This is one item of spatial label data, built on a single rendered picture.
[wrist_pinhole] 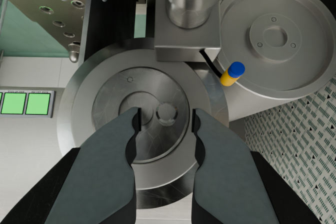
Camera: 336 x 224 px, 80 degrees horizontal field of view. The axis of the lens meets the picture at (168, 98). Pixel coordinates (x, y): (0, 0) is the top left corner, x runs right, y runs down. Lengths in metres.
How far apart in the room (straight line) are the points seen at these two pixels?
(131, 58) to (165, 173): 0.10
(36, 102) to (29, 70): 3.05
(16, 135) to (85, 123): 0.45
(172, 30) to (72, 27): 0.38
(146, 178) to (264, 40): 0.16
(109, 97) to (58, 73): 3.24
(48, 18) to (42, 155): 0.31
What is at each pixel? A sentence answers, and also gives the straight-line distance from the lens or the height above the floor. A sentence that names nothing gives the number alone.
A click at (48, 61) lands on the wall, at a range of 3.54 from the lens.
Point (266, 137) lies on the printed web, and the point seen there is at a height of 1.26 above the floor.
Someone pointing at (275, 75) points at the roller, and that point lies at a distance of 0.21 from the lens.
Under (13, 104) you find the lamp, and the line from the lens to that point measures 0.63.
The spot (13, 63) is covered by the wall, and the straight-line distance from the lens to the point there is 3.82.
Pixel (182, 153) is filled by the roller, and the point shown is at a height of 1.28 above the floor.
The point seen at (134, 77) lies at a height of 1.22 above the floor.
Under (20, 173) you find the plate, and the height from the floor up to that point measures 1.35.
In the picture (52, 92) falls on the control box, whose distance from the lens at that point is 0.58.
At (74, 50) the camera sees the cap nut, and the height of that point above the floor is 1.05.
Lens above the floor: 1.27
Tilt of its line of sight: 12 degrees down
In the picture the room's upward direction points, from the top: 179 degrees counter-clockwise
